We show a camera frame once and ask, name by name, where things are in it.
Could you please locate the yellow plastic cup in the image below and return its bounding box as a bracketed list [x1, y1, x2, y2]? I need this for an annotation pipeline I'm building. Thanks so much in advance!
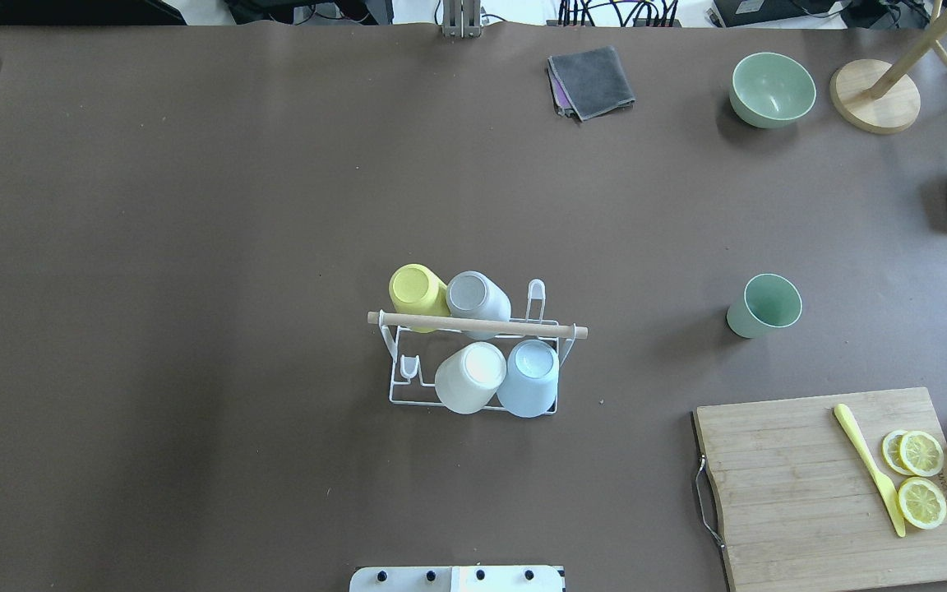
[390, 265, 450, 317]

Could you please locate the white plastic cup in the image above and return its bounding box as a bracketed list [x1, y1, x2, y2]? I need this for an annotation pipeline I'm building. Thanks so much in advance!
[433, 342, 507, 414]

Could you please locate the grey plastic cup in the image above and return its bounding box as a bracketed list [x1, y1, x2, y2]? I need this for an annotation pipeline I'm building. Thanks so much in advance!
[445, 271, 511, 321]

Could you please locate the lemon slice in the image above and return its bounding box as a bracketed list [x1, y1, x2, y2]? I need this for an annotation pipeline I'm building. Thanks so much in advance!
[897, 476, 947, 530]
[880, 430, 945, 479]

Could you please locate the wooden mug tree stand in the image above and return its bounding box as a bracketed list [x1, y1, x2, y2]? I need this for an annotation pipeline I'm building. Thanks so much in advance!
[829, 10, 947, 135]

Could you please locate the green bowl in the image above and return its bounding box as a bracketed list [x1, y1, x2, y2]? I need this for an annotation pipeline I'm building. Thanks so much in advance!
[729, 52, 816, 130]

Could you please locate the lemon slice lower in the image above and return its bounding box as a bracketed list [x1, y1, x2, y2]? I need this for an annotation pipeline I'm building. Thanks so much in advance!
[897, 476, 947, 530]

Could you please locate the yellow plastic knife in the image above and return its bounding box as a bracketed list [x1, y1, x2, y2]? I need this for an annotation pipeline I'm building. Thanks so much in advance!
[834, 402, 907, 537]

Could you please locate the bamboo cutting board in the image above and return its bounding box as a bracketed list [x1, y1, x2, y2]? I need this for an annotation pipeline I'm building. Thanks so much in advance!
[694, 387, 947, 591]

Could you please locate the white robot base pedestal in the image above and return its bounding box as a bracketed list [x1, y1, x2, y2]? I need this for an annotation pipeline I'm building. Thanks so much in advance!
[349, 565, 566, 591]

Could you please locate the white wire cup rack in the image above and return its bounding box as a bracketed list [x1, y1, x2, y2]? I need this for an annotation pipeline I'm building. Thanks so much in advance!
[367, 280, 589, 413]

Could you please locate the grey folded cloth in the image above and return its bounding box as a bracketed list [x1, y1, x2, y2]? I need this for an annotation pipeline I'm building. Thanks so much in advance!
[547, 45, 635, 121]

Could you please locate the lemon slice upper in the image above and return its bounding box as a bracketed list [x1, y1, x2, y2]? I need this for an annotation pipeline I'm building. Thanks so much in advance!
[880, 430, 945, 479]

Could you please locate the green plastic cup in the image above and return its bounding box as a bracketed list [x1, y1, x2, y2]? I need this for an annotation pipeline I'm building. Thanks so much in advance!
[726, 273, 803, 340]

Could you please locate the light blue plastic cup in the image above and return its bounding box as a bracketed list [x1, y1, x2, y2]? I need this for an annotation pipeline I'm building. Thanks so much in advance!
[497, 340, 560, 419]

